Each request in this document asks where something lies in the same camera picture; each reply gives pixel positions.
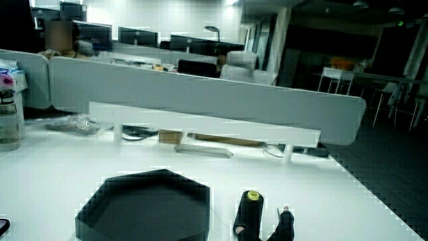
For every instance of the black sewing thread spool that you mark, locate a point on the black sewing thread spool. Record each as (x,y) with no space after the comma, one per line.
(250,214)

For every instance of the long white desk partition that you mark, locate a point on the long white desk partition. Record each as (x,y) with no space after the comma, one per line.
(200,95)

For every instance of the grey desk lamp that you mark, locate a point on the grey desk lamp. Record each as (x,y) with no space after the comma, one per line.
(214,30)

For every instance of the white desk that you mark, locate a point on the white desk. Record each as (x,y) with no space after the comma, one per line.
(301,187)

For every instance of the short white desk partition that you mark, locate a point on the short white desk partition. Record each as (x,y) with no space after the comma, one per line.
(30,80)

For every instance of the white riser shelf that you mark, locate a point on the white riser shelf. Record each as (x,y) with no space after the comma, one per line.
(200,125)

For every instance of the brown wooden strip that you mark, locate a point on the brown wooden strip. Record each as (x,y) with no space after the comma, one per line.
(227,140)

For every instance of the flat grey metal bar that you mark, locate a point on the flat grey metal bar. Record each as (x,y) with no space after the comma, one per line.
(204,151)

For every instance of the small cardboard box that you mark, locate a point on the small cardboard box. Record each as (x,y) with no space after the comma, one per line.
(170,136)

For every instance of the black chair back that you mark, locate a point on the black chair back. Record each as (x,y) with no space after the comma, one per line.
(197,68)

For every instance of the white office chair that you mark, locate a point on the white office chair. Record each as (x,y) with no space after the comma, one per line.
(240,65)

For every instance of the black computer monitor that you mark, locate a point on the black computer monitor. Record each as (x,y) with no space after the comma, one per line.
(137,37)
(73,11)
(182,43)
(95,35)

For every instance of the black power strip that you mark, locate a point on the black power strip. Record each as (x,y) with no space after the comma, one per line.
(316,151)

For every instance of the black hexagonal tray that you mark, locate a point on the black hexagonal tray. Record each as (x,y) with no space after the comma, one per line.
(147,207)

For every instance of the white table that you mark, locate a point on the white table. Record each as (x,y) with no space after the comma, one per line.
(337,73)

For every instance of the clear plastic bag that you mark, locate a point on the clear plastic bag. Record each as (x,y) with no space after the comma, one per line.
(75,124)

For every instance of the orange object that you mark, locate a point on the orange object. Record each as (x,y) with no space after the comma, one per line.
(341,63)

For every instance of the white-legged chair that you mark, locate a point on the white-legged chair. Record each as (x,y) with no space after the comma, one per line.
(389,90)

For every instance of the ceiling lamp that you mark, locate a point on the ceiling lamp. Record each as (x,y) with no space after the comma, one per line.
(396,10)
(360,4)

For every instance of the clear glass bottle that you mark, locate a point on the clear glass bottle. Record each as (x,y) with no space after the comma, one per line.
(8,124)

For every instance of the colourful snack packet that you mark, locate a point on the colourful snack packet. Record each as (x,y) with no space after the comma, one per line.
(10,77)

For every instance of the black smartphone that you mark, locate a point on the black smartphone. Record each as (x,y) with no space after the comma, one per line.
(3,226)

